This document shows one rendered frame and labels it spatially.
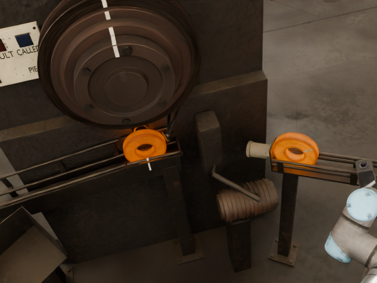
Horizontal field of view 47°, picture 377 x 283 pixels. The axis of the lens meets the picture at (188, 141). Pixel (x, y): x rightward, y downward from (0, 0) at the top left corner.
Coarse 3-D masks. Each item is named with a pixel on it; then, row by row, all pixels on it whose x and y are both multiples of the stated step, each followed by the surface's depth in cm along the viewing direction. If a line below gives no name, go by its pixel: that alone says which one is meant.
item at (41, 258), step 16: (0, 224) 143; (16, 224) 148; (32, 224) 154; (0, 240) 146; (16, 240) 152; (32, 240) 151; (48, 240) 150; (0, 256) 149; (16, 256) 148; (32, 256) 147; (48, 256) 146; (64, 256) 145; (0, 272) 145; (16, 272) 144; (32, 272) 143; (48, 272) 142
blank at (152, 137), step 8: (128, 136) 153; (136, 136) 151; (144, 136) 151; (152, 136) 152; (160, 136) 154; (128, 144) 152; (136, 144) 153; (152, 144) 154; (160, 144) 155; (128, 152) 155; (136, 152) 156; (144, 152) 160; (152, 152) 158; (160, 152) 158; (128, 160) 158; (136, 160) 158; (152, 160) 160
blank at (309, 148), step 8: (280, 136) 150; (288, 136) 147; (296, 136) 146; (304, 136) 146; (280, 144) 150; (288, 144) 149; (296, 144) 147; (304, 144) 146; (312, 144) 146; (280, 152) 153; (288, 152) 155; (304, 152) 148; (312, 152) 147; (288, 160) 154; (296, 160) 153; (304, 160) 151; (312, 160) 150
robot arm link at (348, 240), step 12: (336, 228) 111; (348, 228) 109; (360, 228) 108; (336, 240) 110; (348, 240) 108; (360, 240) 107; (372, 240) 107; (336, 252) 110; (348, 252) 109; (360, 252) 107
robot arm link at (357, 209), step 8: (352, 192) 110; (360, 192) 106; (368, 192) 106; (376, 192) 112; (352, 200) 107; (360, 200) 106; (368, 200) 105; (376, 200) 105; (344, 208) 111; (352, 208) 107; (360, 208) 106; (368, 208) 105; (376, 208) 104; (352, 216) 107; (360, 216) 106; (368, 216) 105; (360, 224) 108; (368, 224) 108
